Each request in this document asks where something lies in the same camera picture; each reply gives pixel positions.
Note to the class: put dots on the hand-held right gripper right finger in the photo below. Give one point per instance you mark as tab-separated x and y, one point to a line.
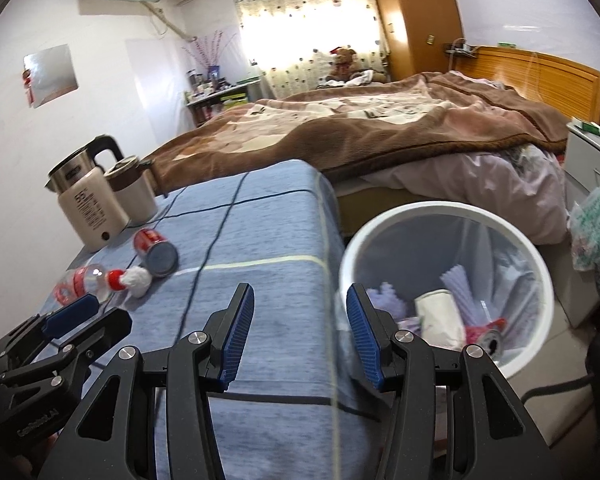
365	340

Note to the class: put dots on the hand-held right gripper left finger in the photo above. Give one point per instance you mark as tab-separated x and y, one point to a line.
235	340

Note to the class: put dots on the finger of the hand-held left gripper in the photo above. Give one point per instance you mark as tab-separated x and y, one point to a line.
105	330
72	312

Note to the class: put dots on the clear plastic bottle red label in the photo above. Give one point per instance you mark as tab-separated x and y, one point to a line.
82	280

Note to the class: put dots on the beige paper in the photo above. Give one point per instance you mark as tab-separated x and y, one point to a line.
437	317

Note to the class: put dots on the crushed red soda can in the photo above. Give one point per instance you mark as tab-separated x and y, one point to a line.
485	337

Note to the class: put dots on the white round trash bin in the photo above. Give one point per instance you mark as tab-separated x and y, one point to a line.
420	210

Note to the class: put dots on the white crumpled tissue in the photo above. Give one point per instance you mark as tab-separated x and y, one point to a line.
137	282

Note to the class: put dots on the cream steel electric kettle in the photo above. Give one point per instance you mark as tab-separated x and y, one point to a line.
87	210

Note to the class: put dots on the blue checked tablecloth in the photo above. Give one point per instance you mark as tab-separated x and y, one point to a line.
260	230

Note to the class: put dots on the cream mug with brown lid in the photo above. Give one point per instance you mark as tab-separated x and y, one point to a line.
137	200

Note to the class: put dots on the tan bed base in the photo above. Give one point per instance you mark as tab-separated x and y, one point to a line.
380	210

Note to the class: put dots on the pink bed sheet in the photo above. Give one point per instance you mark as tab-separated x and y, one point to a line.
455	180

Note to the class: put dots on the brown fleece blanket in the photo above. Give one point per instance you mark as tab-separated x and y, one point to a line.
380	130

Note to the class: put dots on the cluttered white desk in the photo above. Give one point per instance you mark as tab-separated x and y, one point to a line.
220	100

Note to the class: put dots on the white green printed plastic bag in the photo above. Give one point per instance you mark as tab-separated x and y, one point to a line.
592	230

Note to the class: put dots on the white cloth by teddy bear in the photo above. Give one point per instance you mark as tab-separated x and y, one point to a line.
362	78

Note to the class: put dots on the brown teddy bear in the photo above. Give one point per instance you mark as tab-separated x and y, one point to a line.
344	62

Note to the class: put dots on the white bedside cabinet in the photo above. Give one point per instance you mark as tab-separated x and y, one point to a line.
585	160

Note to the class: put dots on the purple decorative branches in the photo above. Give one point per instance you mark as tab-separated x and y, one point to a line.
210	50

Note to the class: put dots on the small headboard shelf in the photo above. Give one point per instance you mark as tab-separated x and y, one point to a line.
460	50

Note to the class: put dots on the green white box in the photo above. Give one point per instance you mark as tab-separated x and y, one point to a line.
591	126

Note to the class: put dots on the orange wooden bed headboard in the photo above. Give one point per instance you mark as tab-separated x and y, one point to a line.
540	80

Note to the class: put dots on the patterned window curtain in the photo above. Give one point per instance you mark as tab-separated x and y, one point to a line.
290	25

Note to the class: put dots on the orange wooden wardrobe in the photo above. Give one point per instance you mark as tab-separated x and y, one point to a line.
420	20

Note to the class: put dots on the shiny wall panel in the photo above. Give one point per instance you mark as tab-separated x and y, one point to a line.
52	75

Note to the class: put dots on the pale wall sheet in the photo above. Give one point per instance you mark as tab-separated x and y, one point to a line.
155	85

